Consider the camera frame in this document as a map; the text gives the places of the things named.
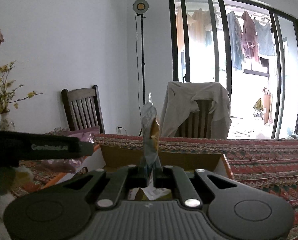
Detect purple crinkly snack bag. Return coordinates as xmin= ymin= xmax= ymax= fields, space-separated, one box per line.
xmin=38 ymin=126 xmax=100 ymax=173

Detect black framed sliding glass door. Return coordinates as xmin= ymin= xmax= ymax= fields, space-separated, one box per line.
xmin=169 ymin=0 xmax=298 ymax=139

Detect chair under beige jacket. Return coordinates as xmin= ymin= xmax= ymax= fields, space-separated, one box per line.
xmin=175 ymin=100 xmax=213 ymax=139

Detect beige jacket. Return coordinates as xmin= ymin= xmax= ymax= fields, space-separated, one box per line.
xmin=160 ymin=81 xmax=231 ymax=139

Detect studio light on tripod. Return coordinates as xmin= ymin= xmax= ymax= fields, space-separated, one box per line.
xmin=132 ymin=0 xmax=150 ymax=136

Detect pink hanging shirt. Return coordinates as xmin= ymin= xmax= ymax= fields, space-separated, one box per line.
xmin=241 ymin=11 xmax=260 ymax=63

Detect floral ceramic vase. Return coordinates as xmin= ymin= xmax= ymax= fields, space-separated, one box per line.
xmin=0 ymin=112 xmax=16 ymax=132

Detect dark wooden chair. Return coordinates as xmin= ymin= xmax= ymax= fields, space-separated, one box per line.
xmin=61 ymin=85 xmax=105 ymax=133

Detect blue hanging garment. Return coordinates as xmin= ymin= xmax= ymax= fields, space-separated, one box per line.
xmin=227 ymin=11 xmax=244 ymax=70

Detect wall power outlet with plug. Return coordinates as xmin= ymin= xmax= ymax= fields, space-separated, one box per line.
xmin=116 ymin=126 xmax=128 ymax=135

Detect silver gold snack packet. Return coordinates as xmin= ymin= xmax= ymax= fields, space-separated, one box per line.
xmin=141 ymin=93 xmax=160 ymax=169

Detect open cardboard box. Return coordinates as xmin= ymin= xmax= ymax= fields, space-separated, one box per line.
xmin=40 ymin=143 xmax=235 ymax=202

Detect patterned red tablecloth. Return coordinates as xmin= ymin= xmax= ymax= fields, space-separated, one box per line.
xmin=3 ymin=134 xmax=298 ymax=239

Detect light blue hanging shirt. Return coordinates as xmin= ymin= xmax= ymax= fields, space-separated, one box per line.
xmin=254 ymin=20 xmax=275 ymax=56

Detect yellow flower branches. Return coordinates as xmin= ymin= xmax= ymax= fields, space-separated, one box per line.
xmin=0 ymin=61 xmax=43 ymax=115

